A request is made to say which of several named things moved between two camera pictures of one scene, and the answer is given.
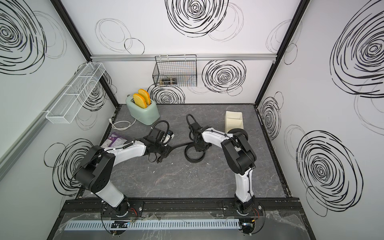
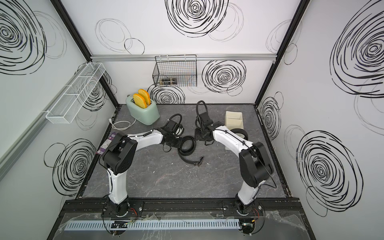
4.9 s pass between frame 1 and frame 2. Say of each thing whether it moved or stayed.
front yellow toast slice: stayed
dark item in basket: stayed
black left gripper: moved
